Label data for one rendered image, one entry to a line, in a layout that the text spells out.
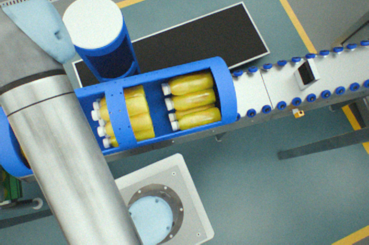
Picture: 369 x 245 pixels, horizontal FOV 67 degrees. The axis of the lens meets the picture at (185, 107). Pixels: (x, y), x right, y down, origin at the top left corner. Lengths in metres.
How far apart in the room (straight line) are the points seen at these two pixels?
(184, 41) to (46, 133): 2.07
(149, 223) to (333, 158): 1.97
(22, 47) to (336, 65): 1.47
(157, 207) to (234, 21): 1.95
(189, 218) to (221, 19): 1.81
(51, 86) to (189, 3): 2.43
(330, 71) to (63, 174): 1.42
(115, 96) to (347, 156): 2.01
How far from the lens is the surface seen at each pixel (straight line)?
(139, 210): 0.77
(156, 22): 2.60
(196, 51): 2.30
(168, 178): 0.99
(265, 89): 1.42
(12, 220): 1.71
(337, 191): 2.54
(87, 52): 1.41
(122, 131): 1.04
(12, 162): 1.17
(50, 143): 0.32
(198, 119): 1.15
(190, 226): 1.00
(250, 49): 2.38
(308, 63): 1.38
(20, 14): 0.34
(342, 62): 1.64
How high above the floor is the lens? 2.21
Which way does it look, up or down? 75 degrees down
